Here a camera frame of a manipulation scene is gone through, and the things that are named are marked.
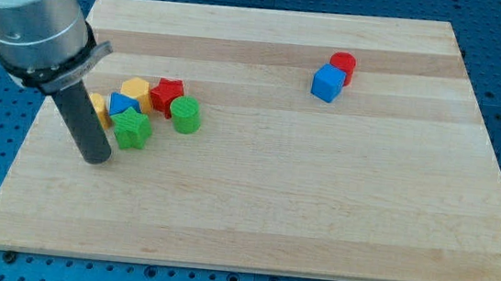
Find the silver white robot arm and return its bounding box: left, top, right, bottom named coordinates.
left=0, top=0, right=113, bottom=164

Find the red cylinder block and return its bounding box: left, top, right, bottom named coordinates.
left=330, top=51, right=358, bottom=87

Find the green cylinder block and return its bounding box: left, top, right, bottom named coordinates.
left=170, top=96, right=201, bottom=135

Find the blue cube block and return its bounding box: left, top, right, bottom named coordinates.
left=310, top=64, right=346, bottom=103

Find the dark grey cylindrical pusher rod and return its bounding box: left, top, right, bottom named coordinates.
left=52, top=81, right=112, bottom=164

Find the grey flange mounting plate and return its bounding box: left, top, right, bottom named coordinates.
left=0, top=22, right=113, bottom=96

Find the yellow hexagon block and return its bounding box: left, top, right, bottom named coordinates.
left=120, top=77, right=153, bottom=114

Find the red star block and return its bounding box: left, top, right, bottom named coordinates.
left=150, top=78, right=184, bottom=117

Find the blue triangle block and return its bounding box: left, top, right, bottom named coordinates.
left=109, top=93, right=141, bottom=116

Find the wooden board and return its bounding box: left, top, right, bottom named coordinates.
left=0, top=0, right=501, bottom=281

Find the yellow block behind rod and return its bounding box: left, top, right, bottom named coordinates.
left=90, top=93, right=112, bottom=129

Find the green star block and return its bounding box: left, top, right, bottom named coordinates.
left=112, top=107, right=152, bottom=150

